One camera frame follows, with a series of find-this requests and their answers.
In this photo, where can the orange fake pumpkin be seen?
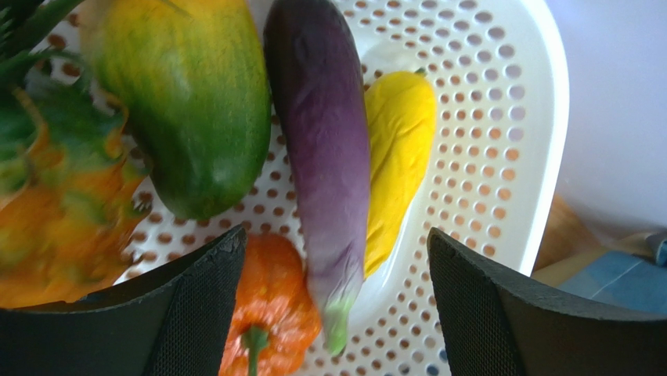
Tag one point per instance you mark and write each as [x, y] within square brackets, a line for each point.
[275, 319]

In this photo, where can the purple fake eggplant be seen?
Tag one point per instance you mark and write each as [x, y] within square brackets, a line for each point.
[317, 90]

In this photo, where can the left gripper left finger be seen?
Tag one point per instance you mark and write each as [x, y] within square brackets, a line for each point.
[172, 320]

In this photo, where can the fake pineapple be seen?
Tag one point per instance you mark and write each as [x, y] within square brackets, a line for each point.
[67, 184]

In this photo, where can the fake mango green orange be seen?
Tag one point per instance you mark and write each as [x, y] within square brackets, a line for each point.
[192, 75]

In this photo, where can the yellow fake corn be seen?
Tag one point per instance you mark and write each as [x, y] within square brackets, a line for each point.
[401, 111]

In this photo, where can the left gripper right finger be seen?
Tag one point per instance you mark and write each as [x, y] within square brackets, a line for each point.
[497, 321]

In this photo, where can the blue beige checked pillow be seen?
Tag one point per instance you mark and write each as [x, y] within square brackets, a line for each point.
[630, 273]

